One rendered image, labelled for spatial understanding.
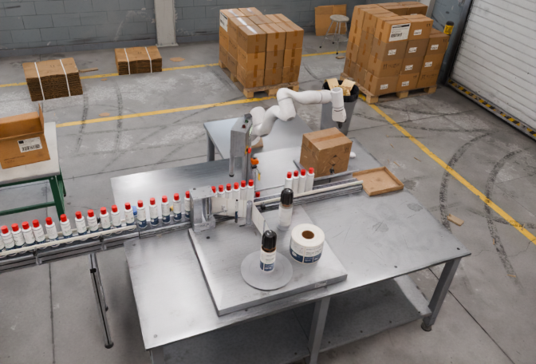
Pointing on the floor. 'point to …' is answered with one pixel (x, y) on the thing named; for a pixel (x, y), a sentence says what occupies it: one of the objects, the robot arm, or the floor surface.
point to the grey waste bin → (334, 120)
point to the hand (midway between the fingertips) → (340, 125)
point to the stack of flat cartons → (53, 79)
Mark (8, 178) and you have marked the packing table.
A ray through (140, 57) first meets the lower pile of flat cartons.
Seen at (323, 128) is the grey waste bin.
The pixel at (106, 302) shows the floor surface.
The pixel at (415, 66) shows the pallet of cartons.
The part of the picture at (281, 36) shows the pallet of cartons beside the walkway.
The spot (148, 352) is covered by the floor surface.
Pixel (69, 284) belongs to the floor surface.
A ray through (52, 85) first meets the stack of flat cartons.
